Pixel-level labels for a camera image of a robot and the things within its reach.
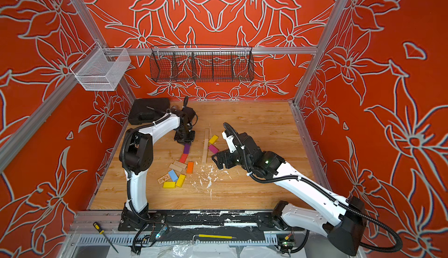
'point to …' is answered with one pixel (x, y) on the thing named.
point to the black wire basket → (203, 63)
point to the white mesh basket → (101, 69)
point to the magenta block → (213, 149)
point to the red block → (183, 158)
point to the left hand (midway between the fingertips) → (189, 141)
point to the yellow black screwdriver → (101, 232)
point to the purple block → (186, 148)
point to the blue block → (172, 175)
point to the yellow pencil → (217, 236)
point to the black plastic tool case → (145, 111)
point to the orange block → (190, 167)
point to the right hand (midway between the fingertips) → (219, 152)
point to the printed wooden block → (164, 178)
